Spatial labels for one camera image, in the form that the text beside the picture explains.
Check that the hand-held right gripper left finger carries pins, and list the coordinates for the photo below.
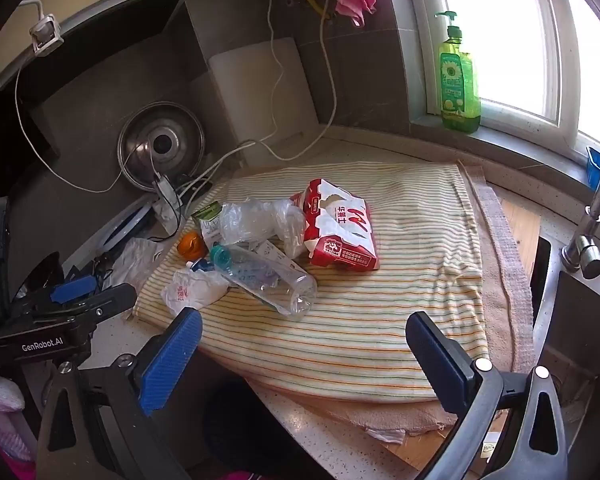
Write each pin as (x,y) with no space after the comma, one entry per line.
(172,360)

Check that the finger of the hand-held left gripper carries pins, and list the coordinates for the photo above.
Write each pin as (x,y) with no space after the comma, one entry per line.
(75,288)
(111,298)

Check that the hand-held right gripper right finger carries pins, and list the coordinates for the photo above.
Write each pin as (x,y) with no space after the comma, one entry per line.
(437,360)

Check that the blue white spout pouch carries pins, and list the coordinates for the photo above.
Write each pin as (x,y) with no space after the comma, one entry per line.
(203,265)

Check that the clear plastic bag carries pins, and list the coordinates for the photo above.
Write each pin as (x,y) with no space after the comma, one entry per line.
(250,222)

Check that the person's left forearm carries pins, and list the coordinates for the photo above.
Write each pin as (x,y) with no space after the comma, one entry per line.
(2,440)

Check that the crumpled white plastic bag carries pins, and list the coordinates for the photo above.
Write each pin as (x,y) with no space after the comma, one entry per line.
(137,260)

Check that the white bag with red print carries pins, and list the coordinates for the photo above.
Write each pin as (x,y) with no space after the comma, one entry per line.
(190,292)

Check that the striped cloth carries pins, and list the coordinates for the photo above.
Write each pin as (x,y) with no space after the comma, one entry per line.
(360,330)

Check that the orange cap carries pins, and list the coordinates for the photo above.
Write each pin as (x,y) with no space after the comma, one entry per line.
(187,246)

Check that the white power adapter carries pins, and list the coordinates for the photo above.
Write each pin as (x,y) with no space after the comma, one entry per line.
(166,197)

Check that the green white carton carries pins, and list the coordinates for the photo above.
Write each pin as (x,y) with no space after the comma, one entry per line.
(207,222)

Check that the clear plastic bottle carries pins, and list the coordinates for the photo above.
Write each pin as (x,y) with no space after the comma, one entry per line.
(280,285)

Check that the person's pink clothing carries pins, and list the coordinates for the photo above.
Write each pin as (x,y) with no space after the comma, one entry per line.
(240,475)

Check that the steel sink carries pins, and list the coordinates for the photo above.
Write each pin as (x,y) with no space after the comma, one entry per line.
(580,310)

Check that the steel pot lid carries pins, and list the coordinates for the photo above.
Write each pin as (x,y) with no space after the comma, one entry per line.
(145,150)

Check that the red white paper package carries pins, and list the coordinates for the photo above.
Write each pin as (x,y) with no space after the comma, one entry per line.
(340,240)

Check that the white cutting board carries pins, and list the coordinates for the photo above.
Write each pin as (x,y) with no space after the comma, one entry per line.
(260,95)

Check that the green dish soap bottle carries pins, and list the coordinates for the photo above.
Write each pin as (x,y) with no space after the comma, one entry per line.
(457,85)

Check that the cream range hood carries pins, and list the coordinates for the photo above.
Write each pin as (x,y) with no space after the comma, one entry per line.
(80,2)

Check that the white wall charger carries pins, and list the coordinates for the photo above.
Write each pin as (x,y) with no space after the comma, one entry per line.
(45,34)

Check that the white window frame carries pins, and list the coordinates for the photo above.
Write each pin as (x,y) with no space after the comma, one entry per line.
(554,35)

